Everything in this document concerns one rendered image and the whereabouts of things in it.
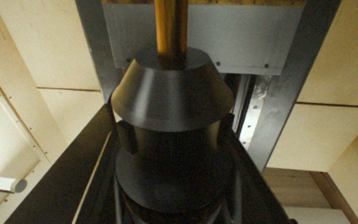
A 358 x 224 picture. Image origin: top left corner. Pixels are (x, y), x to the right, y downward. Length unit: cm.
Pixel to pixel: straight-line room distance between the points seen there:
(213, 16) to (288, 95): 35
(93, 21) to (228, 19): 37
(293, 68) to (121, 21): 50
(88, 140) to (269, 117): 59
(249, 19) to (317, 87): 74
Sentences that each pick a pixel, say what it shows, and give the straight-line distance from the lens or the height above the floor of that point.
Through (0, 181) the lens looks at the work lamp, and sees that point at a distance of 116.
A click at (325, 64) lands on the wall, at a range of 111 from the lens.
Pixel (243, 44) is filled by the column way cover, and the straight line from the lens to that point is 50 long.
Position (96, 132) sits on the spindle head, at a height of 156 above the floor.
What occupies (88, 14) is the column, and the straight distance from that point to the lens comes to 61.
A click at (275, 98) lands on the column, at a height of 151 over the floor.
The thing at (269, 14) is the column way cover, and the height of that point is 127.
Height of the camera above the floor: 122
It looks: 36 degrees up
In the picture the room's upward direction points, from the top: 180 degrees counter-clockwise
